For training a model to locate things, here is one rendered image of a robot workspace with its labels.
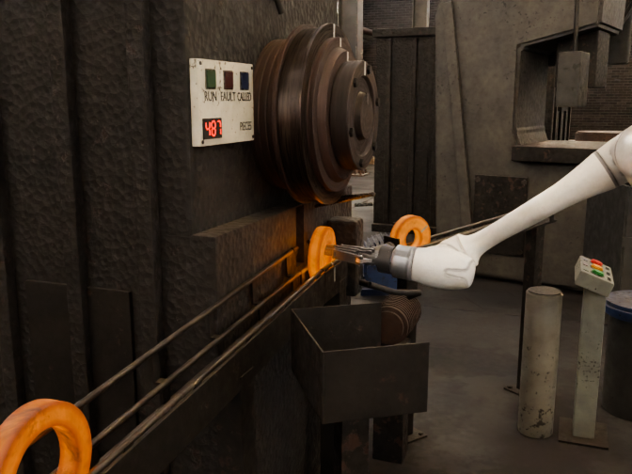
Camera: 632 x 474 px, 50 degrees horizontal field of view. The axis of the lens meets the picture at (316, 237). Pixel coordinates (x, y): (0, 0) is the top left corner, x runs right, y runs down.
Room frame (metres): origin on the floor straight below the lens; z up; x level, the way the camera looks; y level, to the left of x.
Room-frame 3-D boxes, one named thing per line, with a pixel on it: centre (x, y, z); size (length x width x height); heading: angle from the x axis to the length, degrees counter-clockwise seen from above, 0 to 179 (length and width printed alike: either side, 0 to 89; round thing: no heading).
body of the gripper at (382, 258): (1.78, -0.16, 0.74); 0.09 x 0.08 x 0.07; 69
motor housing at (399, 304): (2.10, -0.26, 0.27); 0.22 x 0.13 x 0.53; 159
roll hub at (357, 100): (1.80, -0.11, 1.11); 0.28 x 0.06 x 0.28; 159
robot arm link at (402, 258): (1.75, -0.23, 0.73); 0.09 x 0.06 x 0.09; 159
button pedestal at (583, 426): (2.21, -0.94, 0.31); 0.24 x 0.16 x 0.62; 159
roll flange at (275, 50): (1.86, 0.06, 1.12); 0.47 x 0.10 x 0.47; 159
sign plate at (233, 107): (1.56, 0.20, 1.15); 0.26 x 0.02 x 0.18; 159
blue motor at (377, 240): (4.09, -0.42, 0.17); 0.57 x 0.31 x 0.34; 179
